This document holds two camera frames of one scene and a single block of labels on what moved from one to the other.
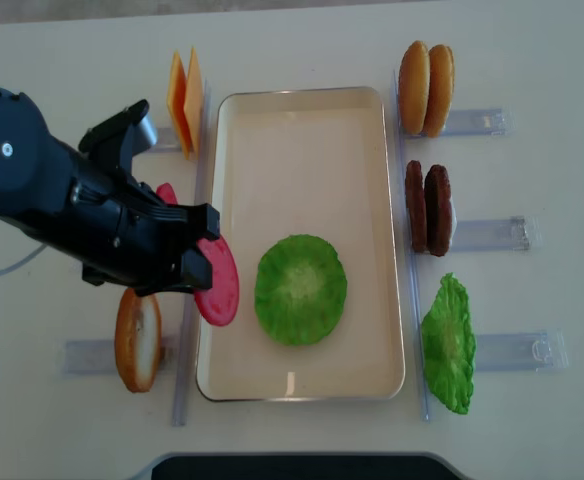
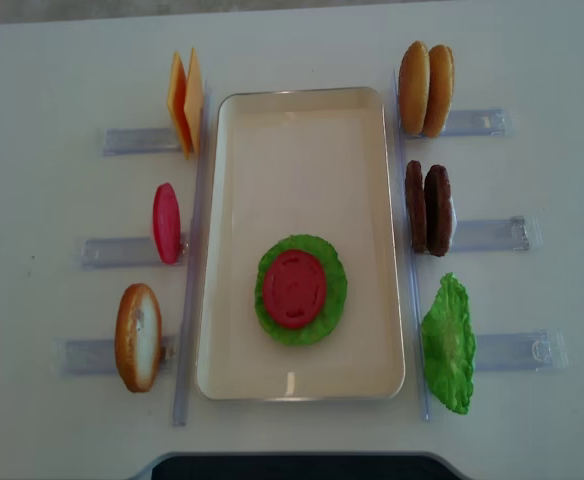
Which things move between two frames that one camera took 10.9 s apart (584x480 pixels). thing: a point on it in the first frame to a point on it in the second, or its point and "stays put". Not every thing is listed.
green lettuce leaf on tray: (300, 289) stays put
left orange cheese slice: (176, 100) stays put
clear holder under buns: (473, 122) stays put
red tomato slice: (219, 302) to (294, 289)
